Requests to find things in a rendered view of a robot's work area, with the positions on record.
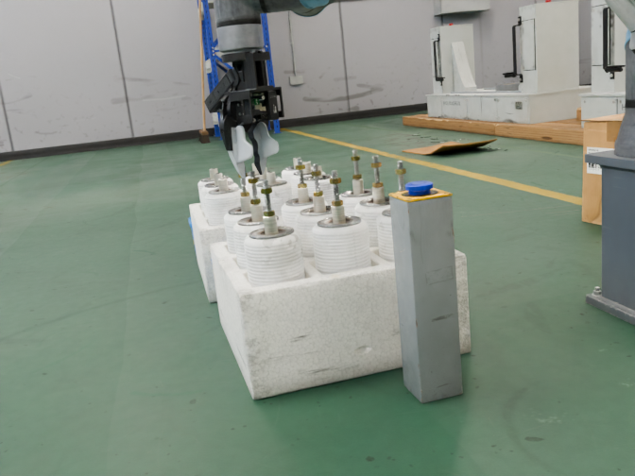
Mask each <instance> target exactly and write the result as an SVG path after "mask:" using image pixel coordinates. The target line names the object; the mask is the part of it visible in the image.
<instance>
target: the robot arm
mask: <svg viewBox="0 0 635 476"><path fill-rule="evenodd" d="M334 1H335V0H214V7H215V20H216V27H217V29H216V32H217V39H218V46H219V52H221V53H223V54H224V55H221V57H222V63H228V62H232V69H229V71H228V72H227V73H226V74H225V75H224V76H223V77H222V79H221V80H220V81H219V82H218V84H217V85H216V86H215V88H214V89H213V91H212V92H211V93H210V94H209V96H208V97H207V98H206V100H205V101H204V102H205V104H206V107H207V109H208V111H209V113H212V112H220V119H219V130H220V134H221V137H222V140H223V143H224V146H225V147H226V150H227V151H228V153H229V156H230V158H231V160H232V163H233V165H234V167H235V169H236V170H237V172H238V173H239V175H240V176H241V178H242V179H246V166H245V164H244V161H246V160H248V159H250V158H252V156H253V155H254V165H255V167H256V169H257V170H258V172H259V174H260V175H263V174H264V172H265V169H266V161H267V157H269V156H271V155H273V154H276V153H277V152H278V151H279V144H278V142H277V141H275V140H274V139H272V138H271V137H270V136H269V134H268V130H267V128H268V121H269V120H277V119H279V117H284V111H283V96H282V87H273V85H269V86H267V78H266V63H265V60H270V55H269V51H268V52H263V51H261V50H260V49H262V48H263V47H264V45H263V36H262V29H261V16H260V14H261V13H270V12H279V11H287V10H291V11H293V12H294V13H296V14H298V15H299V16H302V17H313V16H316V15H318V14H320V13H321V12H322V11H323V10H324V9H325V8H326V7H327V6H328V5H330V4H331V3H333V2H334ZM604 1H605V2H606V3H607V4H608V6H609V7H610V8H611V9H612V11H613V12H614V13H615V14H616V15H617V17H618V18H619V19H620V20H621V21H622V23H623V24H624V25H625V26H626V28H627V32H626V42H625V50H626V109H625V115H624V118H623V121H622V124H621V126H620V129H619V132H618V136H617V139H616V140H615V143H614V155H616V156H619V157H625V158H635V0H604ZM277 95H279V96H280V102H281V110H278V102H277ZM241 123H244V124H252V126H251V127H250V128H249V131H248V134H249V139H250V140H251V141H252V145H253V147H252V145H251V144H250V143H248V142H247V140H246V135H245V129H244V127H243V126H240V124H241Z"/></svg>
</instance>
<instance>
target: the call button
mask: <svg viewBox="0 0 635 476"><path fill-rule="evenodd" d="M432 188H433V182H431V181H426V180H422V181H413V182H408V183H406V184H405V190H406V191H408V193H409V194H410V195H426V194H429V193H431V189H432Z"/></svg>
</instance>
